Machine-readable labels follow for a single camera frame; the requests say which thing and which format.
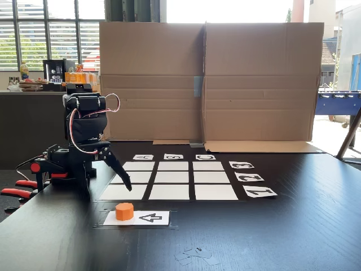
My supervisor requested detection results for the paper sheet number 1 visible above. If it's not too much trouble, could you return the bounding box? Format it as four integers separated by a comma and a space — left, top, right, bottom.
242, 186, 278, 199

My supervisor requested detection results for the orange boxes pack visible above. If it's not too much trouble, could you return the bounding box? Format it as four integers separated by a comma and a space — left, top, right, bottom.
64, 64, 98, 86

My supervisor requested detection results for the blue foosball table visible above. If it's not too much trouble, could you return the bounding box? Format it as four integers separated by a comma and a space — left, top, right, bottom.
317, 89, 361, 129

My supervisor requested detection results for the round orange token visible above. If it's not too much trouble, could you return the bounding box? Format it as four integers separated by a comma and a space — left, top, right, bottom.
115, 202, 135, 222

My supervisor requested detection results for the red white servo cable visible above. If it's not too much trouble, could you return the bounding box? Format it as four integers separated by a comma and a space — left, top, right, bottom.
78, 93, 121, 119
69, 108, 99, 155

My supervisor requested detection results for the dark counter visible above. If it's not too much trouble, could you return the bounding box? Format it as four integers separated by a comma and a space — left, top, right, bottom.
0, 90, 100, 171

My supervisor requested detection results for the brown cardboard box screen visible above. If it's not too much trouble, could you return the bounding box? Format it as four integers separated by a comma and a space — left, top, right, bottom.
99, 21, 205, 146
203, 21, 325, 155

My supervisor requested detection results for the paper sheet number 3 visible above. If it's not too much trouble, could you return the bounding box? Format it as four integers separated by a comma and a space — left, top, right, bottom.
228, 161, 253, 170

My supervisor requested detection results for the black glass-front cabinet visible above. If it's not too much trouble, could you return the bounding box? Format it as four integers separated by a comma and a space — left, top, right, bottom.
42, 59, 76, 91

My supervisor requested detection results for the wooden boards stack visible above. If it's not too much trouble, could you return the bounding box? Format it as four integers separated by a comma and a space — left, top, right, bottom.
17, 78, 50, 93

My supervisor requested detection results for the white arrow paper sheet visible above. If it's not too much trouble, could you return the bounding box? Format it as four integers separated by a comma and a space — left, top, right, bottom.
103, 211, 170, 226

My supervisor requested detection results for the white nine-square grid sheet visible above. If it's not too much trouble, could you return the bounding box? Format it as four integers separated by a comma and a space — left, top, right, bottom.
97, 160, 240, 202

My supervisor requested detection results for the paper sheet number 2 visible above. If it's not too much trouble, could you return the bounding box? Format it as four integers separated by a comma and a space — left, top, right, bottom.
234, 172, 265, 182

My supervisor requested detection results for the black power cable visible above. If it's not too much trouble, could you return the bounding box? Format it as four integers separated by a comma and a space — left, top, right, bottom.
15, 156, 39, 182

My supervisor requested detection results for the grey duct tape strip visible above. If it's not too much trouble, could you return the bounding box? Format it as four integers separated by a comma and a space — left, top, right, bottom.
189, 75, 205, 149

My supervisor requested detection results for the wooden slanted leg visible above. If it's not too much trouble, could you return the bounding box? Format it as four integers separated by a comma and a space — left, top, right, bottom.
335, 107, 361, 165

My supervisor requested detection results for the black red clamp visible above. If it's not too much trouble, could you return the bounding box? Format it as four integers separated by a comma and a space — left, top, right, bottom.
0, 161, 70, 214

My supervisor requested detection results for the yellow bottle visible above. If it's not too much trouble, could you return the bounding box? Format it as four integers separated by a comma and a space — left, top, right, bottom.
19, 62, 30, 81

